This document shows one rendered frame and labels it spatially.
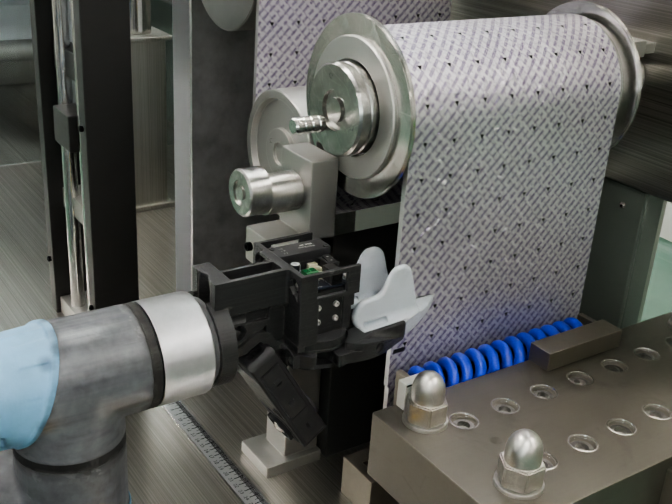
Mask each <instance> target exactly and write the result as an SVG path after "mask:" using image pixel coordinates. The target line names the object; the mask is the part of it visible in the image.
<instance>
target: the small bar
mask: <svg viewBox="0 0 672 504"><path fill-rule="evenodd" d="M621 334H622V329H620V328H618V327H616V326H614V325H613V324H611V323H609V322H607V321H605V320H603V319H602V320H599V321H596V322H593V323H590V324H586V325H583V326H580V327H577V328H574V329H571V330H568V331H565V332H562V333H559V334H556V335H553V336H549V337H546V338H543V339H540V340H537V341H534V342H531V346H530V352H529V358H528V359H529V360H530V361H532V362H533V363H535V364H536V365H538V366H539V367H541V368H543V369H544V370H546V371H550V370H553V369H556V368H559V367H561V366H564V365H567V364H570V363H573V362H576V361H578V360H581V359H584V358H587V357H590V356H593V355H596V354H598V353H601V352H604V351H607V350H610V349H613V348H615V347H618V346H619V344H620V339H621Z"/></svg>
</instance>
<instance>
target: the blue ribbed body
mask: <svg viewBox="0 0 672 504"><path fill-rule="evenodd" d="M583 325H584V324H582V323H581V322H580V321H579V320H578V319H576V318H574V317H568V318H566V319H565V320H564V321H555V322H554V323H553V324H552V325H550V324H546V325H543V326H542V327H541V328H540V329H539V328H533V329H530V330H529V332H528V333H527V332H520V333H518V334H517V335H516V336H515V337H514V336H507V337H505V338H504V340H503V341H502V340H495V341H493V342H492V343H491V344H490V345H489V344H482V345H480V346H479V347H478V348H477V349H475V348H470V349H467V350H466V351H465V352H464V354H463V353H461V352H457V353H454V354H453V355H452V356H451V358H449V357H446V356H444V357H440V358H439V359H438V361H437V362H434V361H428V362H426V363H425V364H424V365H423V367H420V366H418V365H415V366H412V367H411V368H410V369H409V371H408V374H409V375H410V376H412V375H415V374H418V373H420V372H422V371H424V370H434V371H436V372H438V373H439V374H440V375H441V376H442V378H443V379H444V382H445V386H446V388H447V387H450V386H453V385H456V384H459V383H461V382H464V381H467V380H470V379H473V378H476V377H479V376H482V375H485V374H488V373H491V372H494V371H497V370H500V369H503V368H506V367H509V366H512V365H515V364H518V363H521V362H524V361H527V360H529V359H528V358H529V352H530V346H531V342H534V341H537V340H540V339H543V338H546V337H549V336H553V335H556V334H559V333H562V332H565V331H568V330H571V329H574V328H577V327H580V326H583Z"/></svg>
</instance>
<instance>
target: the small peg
mask: <svg viewBox="0 0 672 504"><path fill-rule="evenodd" d="M325 128H326V121H325V118H324V116H323V115H321V114H319V115H315V116H314V115H311V116H302V117H294V118H292V119H291V120H290V122H289V129H290V131H291V133H292V134H293V135H301V134H308V133H316V132H323V131H324V130H325Z"/></svg>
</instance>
